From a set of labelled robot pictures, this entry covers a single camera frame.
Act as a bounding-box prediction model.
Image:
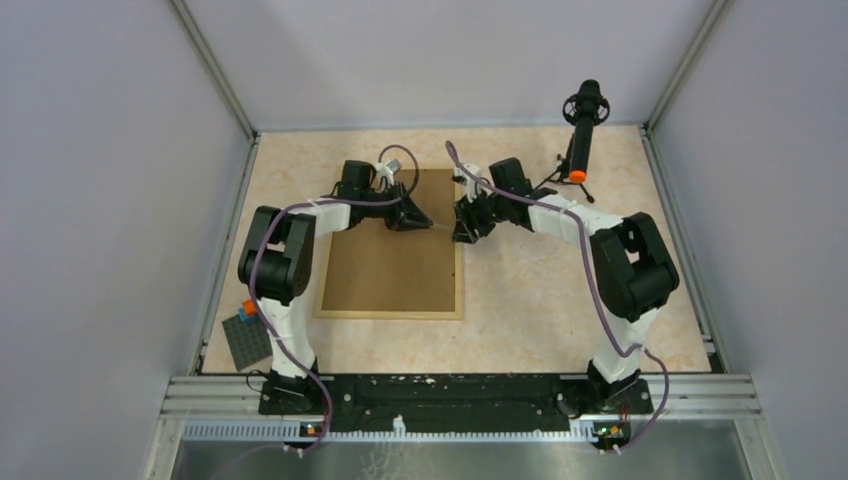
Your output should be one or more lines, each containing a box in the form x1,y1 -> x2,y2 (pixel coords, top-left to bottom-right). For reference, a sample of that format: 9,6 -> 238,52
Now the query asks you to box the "grey lego baseplate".
222,315 -> 272,371

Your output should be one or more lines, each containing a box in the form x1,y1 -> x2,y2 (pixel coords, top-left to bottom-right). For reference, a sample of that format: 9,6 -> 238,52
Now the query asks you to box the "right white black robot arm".
452,158 -> 680,412

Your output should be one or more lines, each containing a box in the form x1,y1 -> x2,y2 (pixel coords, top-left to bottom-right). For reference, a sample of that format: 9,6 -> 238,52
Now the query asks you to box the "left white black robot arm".
238,160 -> 433,414

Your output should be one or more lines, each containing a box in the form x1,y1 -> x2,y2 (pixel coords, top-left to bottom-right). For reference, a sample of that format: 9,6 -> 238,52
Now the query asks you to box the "black mini tripod stand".
542,93 -> 601,203

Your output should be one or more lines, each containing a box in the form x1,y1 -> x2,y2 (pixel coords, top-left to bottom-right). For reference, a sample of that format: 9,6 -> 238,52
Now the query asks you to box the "purple cable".
247,144 -> 420,460
445,139 -> 672,458

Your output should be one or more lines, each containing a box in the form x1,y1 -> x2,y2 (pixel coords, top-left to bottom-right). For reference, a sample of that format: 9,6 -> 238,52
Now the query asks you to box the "wooden picture frame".
313,168 -> 465,321

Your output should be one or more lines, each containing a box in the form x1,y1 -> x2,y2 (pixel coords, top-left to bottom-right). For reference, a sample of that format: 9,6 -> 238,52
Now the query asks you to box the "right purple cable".
445,139 -> 672,458

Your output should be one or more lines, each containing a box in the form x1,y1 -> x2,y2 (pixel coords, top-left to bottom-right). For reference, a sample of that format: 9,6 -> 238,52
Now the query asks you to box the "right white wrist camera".
453,164 -> 484,203

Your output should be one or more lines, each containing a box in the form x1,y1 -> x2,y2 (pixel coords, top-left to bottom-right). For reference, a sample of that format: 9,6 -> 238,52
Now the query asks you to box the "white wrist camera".
453,164 -> 484,203
375,159 -> 402,191

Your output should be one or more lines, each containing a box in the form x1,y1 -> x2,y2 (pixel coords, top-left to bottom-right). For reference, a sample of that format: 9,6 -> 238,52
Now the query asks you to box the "aluminium front rail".
160,374 -> 761,445

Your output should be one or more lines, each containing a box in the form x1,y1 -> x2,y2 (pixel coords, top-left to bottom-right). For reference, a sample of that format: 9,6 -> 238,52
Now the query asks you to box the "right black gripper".
451,186 -> 509,245

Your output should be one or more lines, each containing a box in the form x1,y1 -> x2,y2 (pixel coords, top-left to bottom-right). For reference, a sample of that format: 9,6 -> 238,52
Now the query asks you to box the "blue lego brick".
238,309 -> 255,324

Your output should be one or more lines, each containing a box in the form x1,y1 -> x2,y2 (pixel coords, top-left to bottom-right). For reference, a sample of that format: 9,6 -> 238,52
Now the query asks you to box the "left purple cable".
247,144 -> 420,460

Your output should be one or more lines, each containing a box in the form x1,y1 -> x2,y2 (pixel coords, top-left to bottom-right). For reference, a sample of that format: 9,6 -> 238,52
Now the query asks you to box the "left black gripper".
360,181 -> 433,231

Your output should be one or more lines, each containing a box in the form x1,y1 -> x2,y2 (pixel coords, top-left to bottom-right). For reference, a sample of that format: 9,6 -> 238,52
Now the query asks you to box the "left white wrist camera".
375,159 -> 402,191

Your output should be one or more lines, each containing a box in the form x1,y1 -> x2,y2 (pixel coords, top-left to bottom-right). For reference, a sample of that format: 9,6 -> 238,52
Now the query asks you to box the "orange curved toy block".
240,299 -> 257,317

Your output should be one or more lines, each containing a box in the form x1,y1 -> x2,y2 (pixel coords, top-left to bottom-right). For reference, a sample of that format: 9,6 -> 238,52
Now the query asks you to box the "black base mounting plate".
258,373 -> 654,434

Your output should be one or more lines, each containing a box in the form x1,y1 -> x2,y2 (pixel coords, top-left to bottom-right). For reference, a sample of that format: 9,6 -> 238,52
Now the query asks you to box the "black microphone orange tip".
562,79 -> 610,184

